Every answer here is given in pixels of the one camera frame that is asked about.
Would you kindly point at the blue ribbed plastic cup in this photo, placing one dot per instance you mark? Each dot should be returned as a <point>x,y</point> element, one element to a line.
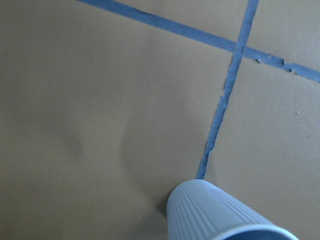
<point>198,210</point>

